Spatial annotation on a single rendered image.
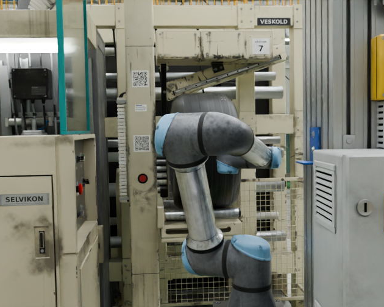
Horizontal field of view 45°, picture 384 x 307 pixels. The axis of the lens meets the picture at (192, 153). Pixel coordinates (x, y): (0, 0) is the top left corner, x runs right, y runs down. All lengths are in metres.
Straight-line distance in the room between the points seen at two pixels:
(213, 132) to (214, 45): 1.29
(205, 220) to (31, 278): 0.57
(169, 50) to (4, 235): 1.29
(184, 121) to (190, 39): 1.24
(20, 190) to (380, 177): 1.04
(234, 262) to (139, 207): 0.84
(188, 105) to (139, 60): 0.31
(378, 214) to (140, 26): 1.53
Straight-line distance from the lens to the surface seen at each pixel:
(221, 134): 1.16
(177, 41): 2.39
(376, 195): 0.85
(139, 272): 2.18
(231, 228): 2.06
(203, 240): 1.38
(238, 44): 2.42
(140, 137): 2.08
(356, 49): 1.06
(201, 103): 2.01
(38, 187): 1.48
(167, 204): 2.32
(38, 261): 1.52
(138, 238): 2.14
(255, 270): 1.38
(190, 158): 1.21
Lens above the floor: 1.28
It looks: 3 degrees down
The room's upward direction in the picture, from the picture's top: 1 degrees counter-clockwise
